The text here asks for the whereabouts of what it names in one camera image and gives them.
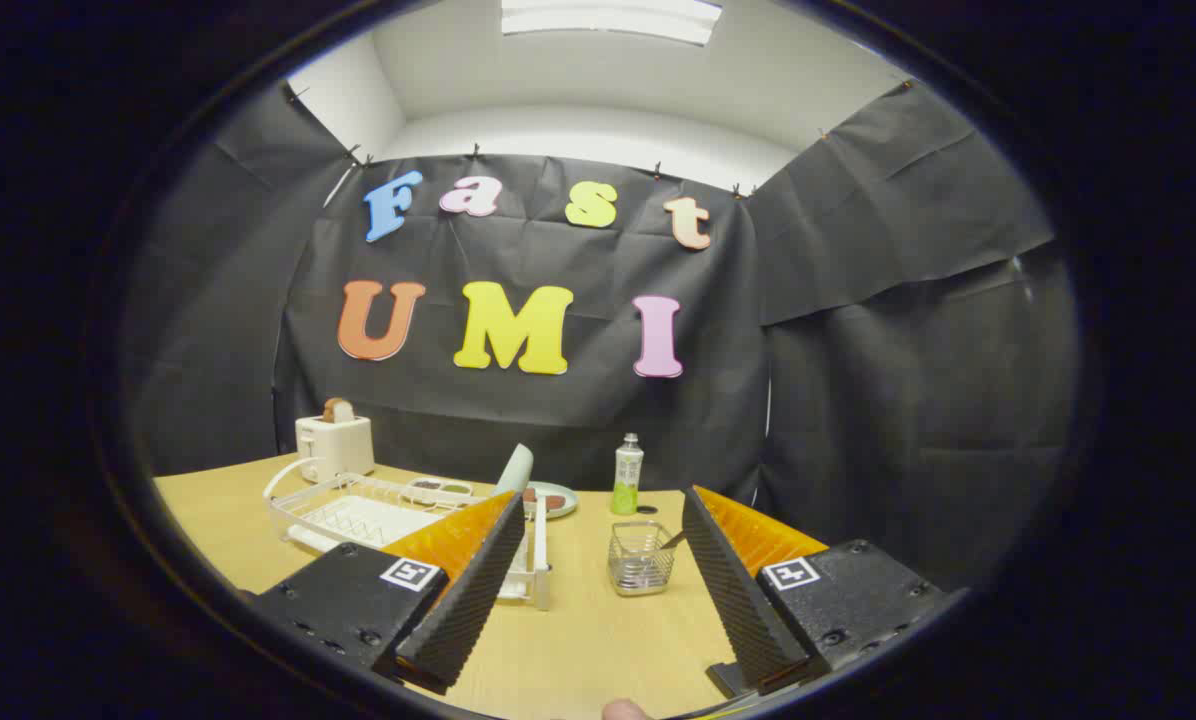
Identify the metal mesh basket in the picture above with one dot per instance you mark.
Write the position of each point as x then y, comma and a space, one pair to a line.
641, 565

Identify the white two-compartment sauce dish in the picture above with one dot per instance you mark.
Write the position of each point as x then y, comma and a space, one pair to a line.
438, 489

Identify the toast slice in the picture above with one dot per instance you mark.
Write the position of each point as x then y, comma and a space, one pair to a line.
338, 410

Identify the green drink bottle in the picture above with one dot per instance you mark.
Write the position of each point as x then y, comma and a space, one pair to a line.
627, 475

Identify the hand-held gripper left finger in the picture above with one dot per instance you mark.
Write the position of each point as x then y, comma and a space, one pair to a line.
463, 610

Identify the pale green plate with meat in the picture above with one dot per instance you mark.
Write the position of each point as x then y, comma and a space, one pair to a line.
568, 497

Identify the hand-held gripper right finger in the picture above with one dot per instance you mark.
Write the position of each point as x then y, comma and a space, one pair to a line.
738, 600

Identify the white toaster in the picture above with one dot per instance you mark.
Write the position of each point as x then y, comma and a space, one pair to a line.
336, 447

